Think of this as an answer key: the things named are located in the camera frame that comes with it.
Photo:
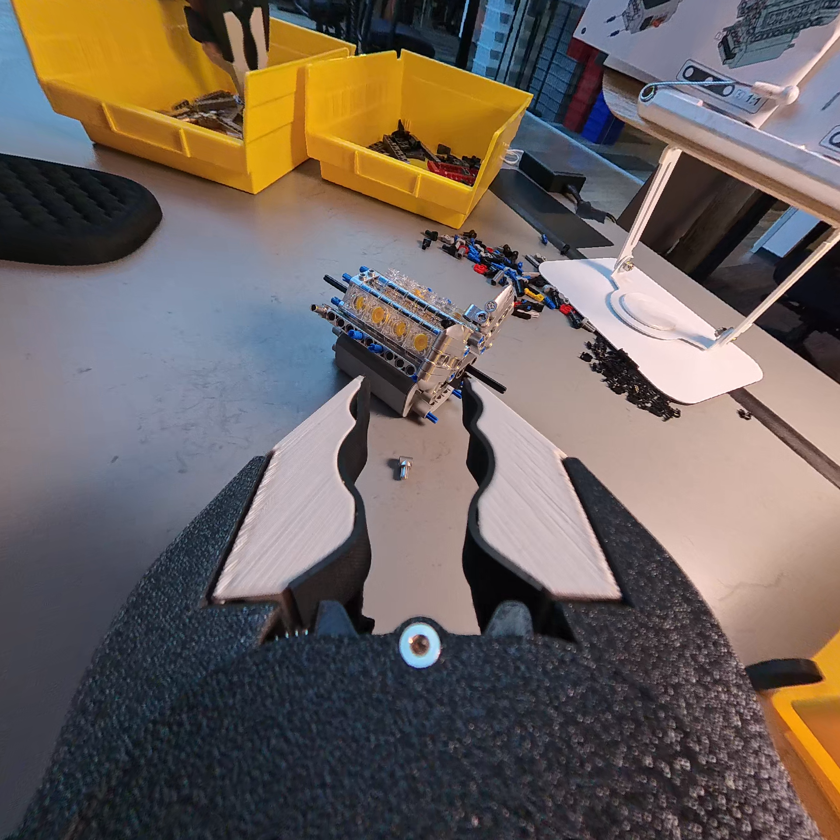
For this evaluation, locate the pile of black pins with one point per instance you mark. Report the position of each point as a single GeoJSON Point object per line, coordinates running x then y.
{"type": "Point", "coordinates": [630, 374]}

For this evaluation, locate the black power adapter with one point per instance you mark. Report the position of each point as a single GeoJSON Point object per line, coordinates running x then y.
{"type": "Point", "coordinates": [551, 168]}

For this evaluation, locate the pile of grey brick parts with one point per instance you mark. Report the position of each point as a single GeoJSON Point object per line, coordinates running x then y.
{"type": "Point", "coordinates": [210, 116]}

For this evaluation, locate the white booklet stand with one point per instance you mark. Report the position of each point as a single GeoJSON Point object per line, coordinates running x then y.
{"type": "Point", "coordinates": [656, 328]}

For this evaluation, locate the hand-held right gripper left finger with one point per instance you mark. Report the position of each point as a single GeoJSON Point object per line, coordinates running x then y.
{"type": "Point", "coordinates": [295, 525]}

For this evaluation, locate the black mesh chair pad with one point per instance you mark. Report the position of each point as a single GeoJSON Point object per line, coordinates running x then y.
{"type": "Point", "coordinates": [72, 210]}

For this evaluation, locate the black and red brick parts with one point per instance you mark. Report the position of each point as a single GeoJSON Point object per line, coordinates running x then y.
{"type": "Point", "coordinates": [420, 147]}

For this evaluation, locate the blue plastic storage crates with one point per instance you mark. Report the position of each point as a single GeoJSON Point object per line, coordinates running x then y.
{"type": "Point", "coordinates": [601, 121]}

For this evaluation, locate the yellow plastic crate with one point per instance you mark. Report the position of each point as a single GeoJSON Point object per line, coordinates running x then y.
{"type": "Point", "coordinates": [814, 735]}

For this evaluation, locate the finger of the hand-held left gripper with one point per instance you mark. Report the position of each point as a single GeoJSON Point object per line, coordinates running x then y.
{"type": "Point", "coordinates": [259, 33]}
{"type": "Point", "coordinates": [229, 33]}

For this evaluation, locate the yellow plastic bin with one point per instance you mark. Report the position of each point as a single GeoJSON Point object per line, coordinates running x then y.
{"type": "Point", "coordinates": [145, 131]}
{"type": "Point", "coordinates": [394, 184]}

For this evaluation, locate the grey brick engine model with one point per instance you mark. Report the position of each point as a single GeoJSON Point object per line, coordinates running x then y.
{"type": "Point", "coordinates": [394, 322]}

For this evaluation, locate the small grey brick connector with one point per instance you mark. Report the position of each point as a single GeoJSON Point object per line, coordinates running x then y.
{"type": "Point", "coordinates": [403, 466]}

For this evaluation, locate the instruction booklet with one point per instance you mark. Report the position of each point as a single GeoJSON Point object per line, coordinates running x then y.
{"type": "Point", "coordinates": [735, 26]}

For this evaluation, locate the pile of colourful brick parts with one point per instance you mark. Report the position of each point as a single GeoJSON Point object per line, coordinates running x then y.
{"type": "Point", "coordinates": [505, 269]}

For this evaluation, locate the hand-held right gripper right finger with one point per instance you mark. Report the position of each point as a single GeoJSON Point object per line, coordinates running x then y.
{"type": "Point", "coordinates": [545, 525]}

